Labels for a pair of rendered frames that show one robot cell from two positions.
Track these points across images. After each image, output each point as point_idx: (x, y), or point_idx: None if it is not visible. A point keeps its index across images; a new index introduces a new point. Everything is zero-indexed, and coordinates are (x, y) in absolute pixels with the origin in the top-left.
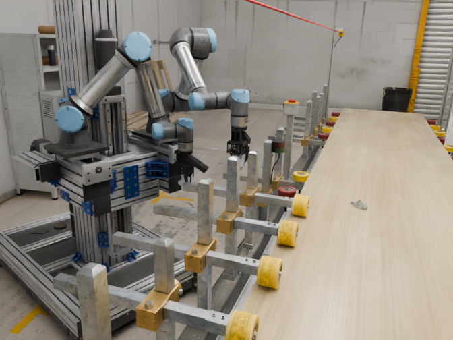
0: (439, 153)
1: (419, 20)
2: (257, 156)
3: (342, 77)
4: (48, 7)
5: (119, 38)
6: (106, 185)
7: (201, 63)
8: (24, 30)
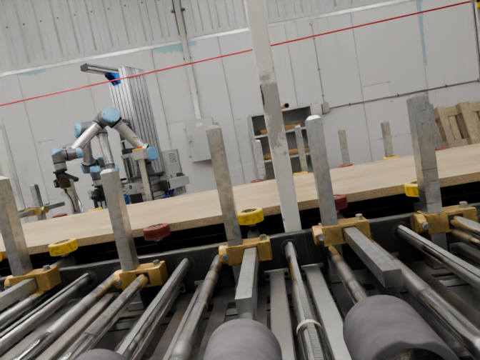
0: (188, 216)
1: None
2: (31, 187)
3: None
4: (296, 91)
5: (133, 121)
6: (101, 201)
7: (118, 129)
8: None
